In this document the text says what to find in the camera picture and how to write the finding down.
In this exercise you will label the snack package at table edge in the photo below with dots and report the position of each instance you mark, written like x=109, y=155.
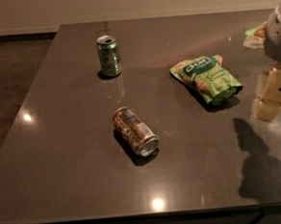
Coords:
x=255, y=39

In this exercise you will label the green soda can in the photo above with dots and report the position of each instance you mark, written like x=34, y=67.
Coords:
x=108, y=56

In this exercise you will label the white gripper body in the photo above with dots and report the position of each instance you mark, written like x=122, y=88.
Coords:
x=278, y=38

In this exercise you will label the orange soda can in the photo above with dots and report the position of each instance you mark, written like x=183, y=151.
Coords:
x=135, y=132

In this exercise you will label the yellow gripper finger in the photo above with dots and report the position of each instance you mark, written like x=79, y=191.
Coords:
x=267, y=103

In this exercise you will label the green snack bag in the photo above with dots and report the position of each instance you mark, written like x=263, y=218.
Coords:
x=207, y=77

